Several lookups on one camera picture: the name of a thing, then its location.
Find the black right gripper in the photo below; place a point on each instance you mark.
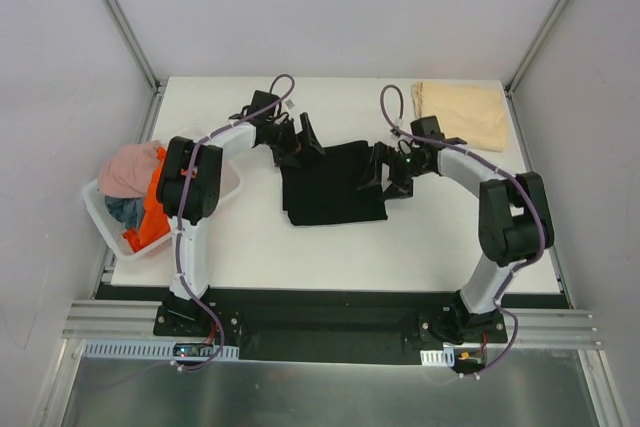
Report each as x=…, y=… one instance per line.
x=391, y=170

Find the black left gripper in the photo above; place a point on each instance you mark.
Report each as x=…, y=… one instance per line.
x=291, y=137

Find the black t shirt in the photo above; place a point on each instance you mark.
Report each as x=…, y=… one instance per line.
x=325, y=192

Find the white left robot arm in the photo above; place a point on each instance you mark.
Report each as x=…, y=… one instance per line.
x=191, y=277

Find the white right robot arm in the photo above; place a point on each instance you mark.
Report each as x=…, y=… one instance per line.
x=514, y=221

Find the folded beige t shirt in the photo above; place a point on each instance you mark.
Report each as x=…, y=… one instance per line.
x=472, y=112

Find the orange t shirt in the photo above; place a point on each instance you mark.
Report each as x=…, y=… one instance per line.
x=155, y=223

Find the pink t shirt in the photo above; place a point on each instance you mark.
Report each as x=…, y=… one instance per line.
x=129, y=172

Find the grey blue t shirt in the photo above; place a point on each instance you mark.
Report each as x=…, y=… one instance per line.
x=127, y=211

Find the white plastic laundry basket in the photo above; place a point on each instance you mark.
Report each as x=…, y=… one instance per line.
x=120, y=232

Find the left aluminium frame post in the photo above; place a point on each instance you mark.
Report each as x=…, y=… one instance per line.
x=132, y=43

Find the aluminium frame post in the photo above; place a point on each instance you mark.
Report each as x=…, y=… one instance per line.
x=132, y=43
x=538, y=42

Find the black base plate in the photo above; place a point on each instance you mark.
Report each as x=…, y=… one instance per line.
x=388, y=328

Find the right grey cable duct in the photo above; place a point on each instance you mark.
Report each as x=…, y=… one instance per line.
x=438, y=358

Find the grey cable duct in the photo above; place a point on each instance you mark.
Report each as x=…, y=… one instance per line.
x=147, y=350
x=438, y=358

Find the left grey cable duct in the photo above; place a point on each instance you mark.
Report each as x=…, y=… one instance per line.
x=147, y=350

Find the right aluminium frame post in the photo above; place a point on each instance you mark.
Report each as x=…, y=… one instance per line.
x=538, y=42

